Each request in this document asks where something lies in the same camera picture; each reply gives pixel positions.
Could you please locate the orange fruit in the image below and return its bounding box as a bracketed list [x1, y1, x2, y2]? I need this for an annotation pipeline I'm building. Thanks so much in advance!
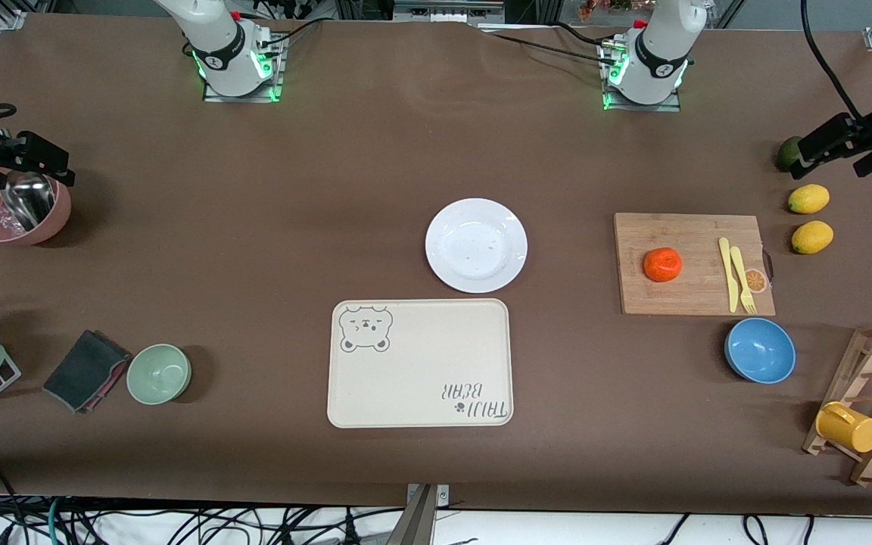
[643, 247, 684, 283]

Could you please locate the white round plate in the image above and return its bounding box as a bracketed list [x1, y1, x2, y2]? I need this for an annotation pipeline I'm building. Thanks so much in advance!
[425, 198, 528, 294]

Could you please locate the dark green avocado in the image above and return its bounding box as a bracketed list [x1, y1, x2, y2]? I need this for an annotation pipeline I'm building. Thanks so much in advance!
[776, 135, 804, 172]

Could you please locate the steel cup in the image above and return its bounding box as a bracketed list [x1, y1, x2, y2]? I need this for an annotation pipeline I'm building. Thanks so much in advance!
[0, 171, 57, 232]

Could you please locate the yellow lemon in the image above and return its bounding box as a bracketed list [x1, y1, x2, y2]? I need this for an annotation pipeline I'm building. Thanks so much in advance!
[787, 184, 831, 215]
[790, 220, 835, 255]

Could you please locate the yellow plastic fork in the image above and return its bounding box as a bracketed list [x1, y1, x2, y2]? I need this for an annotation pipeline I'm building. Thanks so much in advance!
[730, 245, 758, 315]

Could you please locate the yellow plastic knife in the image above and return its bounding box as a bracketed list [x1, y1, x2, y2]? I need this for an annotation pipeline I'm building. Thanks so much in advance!
[718, 237, 740, 313]

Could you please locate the wooden cutting board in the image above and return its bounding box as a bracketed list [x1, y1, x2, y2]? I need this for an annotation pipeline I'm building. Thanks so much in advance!
[614, 213, 777, 316]

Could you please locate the dark grey folded cloth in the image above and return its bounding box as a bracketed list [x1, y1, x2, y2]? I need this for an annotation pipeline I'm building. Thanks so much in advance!
[42, 329, 132, 414]

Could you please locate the wooden mug rack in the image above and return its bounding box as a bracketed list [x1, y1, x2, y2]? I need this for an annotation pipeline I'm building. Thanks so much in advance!
[802, 319, 872, 487]

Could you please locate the blue bowl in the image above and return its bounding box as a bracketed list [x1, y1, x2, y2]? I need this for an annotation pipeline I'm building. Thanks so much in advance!
[724, 317, 797, 385]

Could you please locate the pale green bowl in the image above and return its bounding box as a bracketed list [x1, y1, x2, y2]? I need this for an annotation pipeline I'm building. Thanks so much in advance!
[126, 344, 193, 406]

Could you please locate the yellow mug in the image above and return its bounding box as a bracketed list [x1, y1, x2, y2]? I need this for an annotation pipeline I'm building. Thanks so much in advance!
[815, 401, 872, 454]

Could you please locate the cream bear print tray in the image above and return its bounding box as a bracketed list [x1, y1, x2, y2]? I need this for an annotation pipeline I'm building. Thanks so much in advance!
[327, 298, 515, 429]

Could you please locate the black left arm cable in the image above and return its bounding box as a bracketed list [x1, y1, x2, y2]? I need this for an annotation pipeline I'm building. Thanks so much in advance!
[799, 0, 864, 126]

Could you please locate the black right base cable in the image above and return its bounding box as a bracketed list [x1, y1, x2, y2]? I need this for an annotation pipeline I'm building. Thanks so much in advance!
[254, 17, 325, 48]

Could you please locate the black base cable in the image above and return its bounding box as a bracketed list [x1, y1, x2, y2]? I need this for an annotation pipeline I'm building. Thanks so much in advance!
[254, 17, 325, 48]
[481, 29, 622, 69]

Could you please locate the black left base cable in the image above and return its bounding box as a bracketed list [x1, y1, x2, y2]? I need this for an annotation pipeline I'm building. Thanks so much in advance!
[481, 29, 622, 69]

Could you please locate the black floor cable bundle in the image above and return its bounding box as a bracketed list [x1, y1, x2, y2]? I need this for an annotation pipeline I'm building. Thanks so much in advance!
[0, 454, 815, 545]

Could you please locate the metal table edge bracket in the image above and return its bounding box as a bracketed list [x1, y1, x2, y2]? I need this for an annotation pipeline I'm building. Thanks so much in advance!
[385, 483, 450, 545]

